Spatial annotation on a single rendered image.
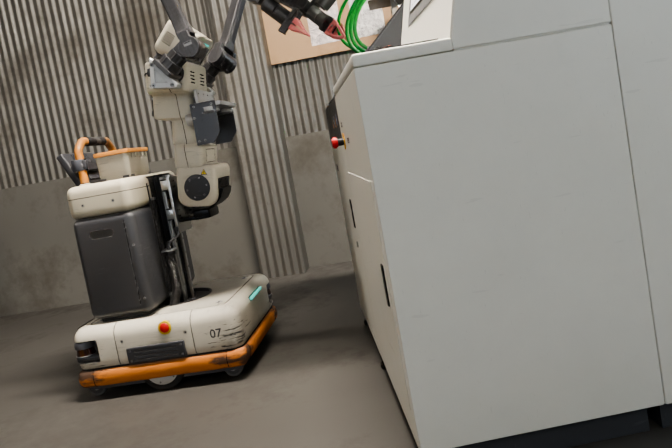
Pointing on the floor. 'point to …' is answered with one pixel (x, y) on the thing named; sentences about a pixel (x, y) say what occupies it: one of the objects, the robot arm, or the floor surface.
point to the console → (505, 209)
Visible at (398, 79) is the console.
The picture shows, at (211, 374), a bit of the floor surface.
